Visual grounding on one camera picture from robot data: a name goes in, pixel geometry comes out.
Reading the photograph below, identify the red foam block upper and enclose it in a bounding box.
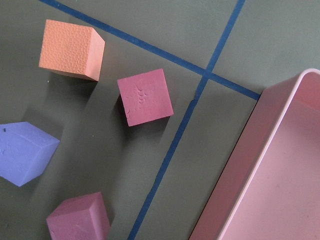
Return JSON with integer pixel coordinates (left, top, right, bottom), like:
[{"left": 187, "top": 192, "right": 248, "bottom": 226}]
[{"left": 117, "top": 68, "right": 174, "bottom": 127}]

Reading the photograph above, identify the red foam block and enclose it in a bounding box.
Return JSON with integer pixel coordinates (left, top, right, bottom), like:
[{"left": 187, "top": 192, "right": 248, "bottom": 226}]
[
  {"left": 46, "top": 192, "right": 111, "bottom": 240},
  {"left": 117, "top": 68, "right": 174, "bottom": 127}
]

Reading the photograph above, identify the orange foam block right side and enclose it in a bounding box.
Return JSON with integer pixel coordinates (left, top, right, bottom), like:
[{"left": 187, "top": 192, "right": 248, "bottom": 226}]
[{"left": 38, "top": 19, "right": 105, "bottom": 82}]

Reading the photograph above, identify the red foam block lower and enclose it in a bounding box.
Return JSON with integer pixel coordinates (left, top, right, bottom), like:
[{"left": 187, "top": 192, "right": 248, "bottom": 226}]
[{"left": 46, "top": 192, "right": 111, "bottom": 240}]

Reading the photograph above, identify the pink plastic bin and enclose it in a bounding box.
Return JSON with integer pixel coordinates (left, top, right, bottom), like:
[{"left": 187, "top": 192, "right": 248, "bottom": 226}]
[{"left": 190, "top": 68, "right": 320, "bottom": 240}]

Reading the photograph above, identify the purple foam block right side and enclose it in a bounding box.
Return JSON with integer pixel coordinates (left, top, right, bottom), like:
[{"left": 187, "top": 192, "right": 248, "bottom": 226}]
[{"left": 0, "top": 122, "right": 60, "bottom": 187}]

